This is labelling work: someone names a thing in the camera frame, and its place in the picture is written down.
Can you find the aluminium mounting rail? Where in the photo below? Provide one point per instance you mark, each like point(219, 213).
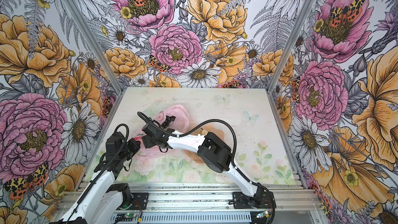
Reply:
point(164, 197)

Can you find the dark purple grape bunch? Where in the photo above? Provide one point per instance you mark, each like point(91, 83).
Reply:
point(167, 122)

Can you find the aluminium frame post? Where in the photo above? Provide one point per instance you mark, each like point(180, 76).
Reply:
point(74, 10)
point(301, 17)

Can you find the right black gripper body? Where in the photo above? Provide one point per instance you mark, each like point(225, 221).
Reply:
point(150, 140)

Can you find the right green circuit board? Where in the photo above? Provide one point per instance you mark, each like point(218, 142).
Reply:
point(263, 214)

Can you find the right aluminium frame post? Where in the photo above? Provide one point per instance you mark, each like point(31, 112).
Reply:
point(301, 17)

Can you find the pink plastic bag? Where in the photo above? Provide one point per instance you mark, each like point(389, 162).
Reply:
point(158, 113)

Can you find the white vented cable duct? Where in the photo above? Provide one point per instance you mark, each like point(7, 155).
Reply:
point(188, 218)

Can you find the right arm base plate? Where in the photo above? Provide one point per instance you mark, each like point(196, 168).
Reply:
point(263, 200)

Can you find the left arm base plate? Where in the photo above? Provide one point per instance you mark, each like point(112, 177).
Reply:
point(138, 202)

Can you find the left green circuit board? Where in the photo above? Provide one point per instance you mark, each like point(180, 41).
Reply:
point(128, 217)

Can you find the green circuit board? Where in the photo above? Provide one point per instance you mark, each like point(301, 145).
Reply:
point(128, 217)
point(263, 214)

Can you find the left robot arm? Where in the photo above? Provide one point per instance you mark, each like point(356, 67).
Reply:
point(103, 196)

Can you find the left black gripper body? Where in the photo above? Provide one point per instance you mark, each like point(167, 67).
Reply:
point(130, 150)

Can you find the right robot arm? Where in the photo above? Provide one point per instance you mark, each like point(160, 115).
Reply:
point(216, 154)

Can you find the left aluminium frame post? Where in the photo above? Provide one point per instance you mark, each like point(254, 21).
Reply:
point(74, 10)

